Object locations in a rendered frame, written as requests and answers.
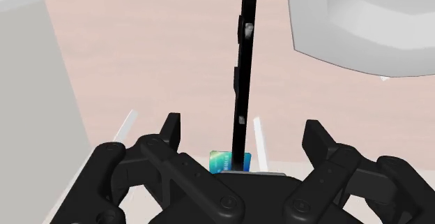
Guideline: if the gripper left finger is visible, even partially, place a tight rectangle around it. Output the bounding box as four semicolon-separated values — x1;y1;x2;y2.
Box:
49;112;246;224

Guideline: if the grey cabinet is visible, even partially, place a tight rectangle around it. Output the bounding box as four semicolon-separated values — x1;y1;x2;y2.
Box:
0;0;93;224

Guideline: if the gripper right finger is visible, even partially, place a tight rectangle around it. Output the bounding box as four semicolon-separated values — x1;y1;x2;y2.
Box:
282;119;435;224

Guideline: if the black flat phone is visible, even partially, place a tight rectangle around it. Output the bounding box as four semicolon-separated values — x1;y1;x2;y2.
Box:
231;0;259;172

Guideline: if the blue green card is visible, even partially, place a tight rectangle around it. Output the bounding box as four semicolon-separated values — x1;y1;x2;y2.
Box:
208;150;252;174

